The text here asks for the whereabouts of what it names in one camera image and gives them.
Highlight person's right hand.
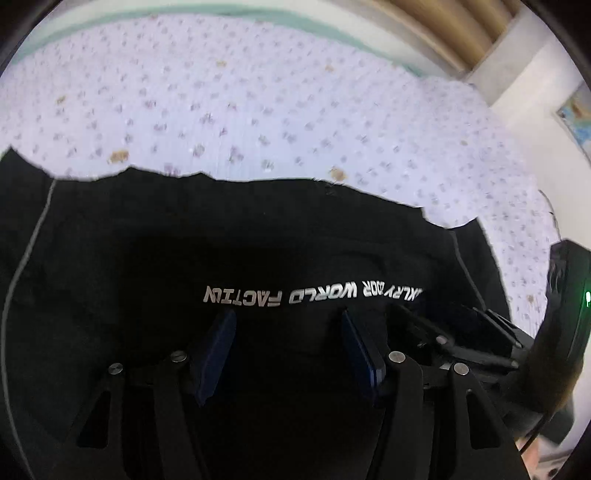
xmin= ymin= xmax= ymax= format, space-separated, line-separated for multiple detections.
xmin=522 ymin=438 xmax=564 ymax=480

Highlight wooden window blind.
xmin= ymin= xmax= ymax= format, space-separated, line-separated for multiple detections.
xmin=363 ymin=1 xmax=523 ymax=75

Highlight white floral quilt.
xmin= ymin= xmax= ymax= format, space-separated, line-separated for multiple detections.
xmin=1 ymin=13 xmax=557 ymax=334

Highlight black hooded jacket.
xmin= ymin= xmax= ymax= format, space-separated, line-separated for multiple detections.
xmin=1 ymin=151 xmax=506 ymax=479

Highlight wall map poster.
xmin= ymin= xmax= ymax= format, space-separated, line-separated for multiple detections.
xmin=557 ymin=83 xmax=591 ymax=159

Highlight teal bed sheet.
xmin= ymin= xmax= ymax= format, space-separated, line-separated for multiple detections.
xmin=13 ymin=1 xmax=444 ymax=76

